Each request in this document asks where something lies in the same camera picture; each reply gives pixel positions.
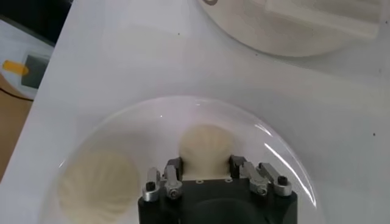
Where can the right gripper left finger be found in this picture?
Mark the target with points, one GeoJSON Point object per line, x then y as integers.
{"type": "Point", "coordinates": [172, 178]}

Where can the white steamed baozi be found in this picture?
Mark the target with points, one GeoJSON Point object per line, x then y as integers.
{"type": "Point", "coordinates": [205, 146]}
{"type": "Point", "coordinates": [97, 185]}

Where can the white electric cooker pot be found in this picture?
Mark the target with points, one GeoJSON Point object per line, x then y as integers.
{"type": "Point", "coordinates": [289, 30]}

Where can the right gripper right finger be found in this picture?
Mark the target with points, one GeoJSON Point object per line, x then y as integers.
{"type": "Point", "coordinates": [253, 176]}

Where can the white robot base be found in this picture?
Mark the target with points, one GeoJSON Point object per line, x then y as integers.
{"type": "Point", "coordinates": [18, 51]}

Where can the large white plate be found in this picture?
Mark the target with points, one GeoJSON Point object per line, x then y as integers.
{"type": "Point", "coordinates": [152, 128]}

